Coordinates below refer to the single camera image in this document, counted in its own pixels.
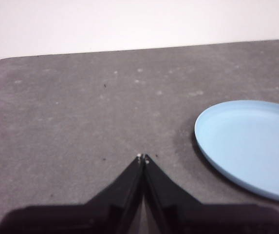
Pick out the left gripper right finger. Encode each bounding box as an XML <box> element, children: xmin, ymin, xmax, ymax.
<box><xmin>143</xmin><ymin>153</ymin><xmax>279</xmax><ymax>234</ymax></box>

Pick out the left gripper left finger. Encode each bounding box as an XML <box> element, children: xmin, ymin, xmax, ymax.
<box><xmin>0</xmin><ymin>153</ymin><xmax>144</xmax><ymax>234</ymax></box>

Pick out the light blue round plate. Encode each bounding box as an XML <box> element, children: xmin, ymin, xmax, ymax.
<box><xmin>194</xmin><ymin>99</ymin><xmax>279</xmax><ymax>204</ymax></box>

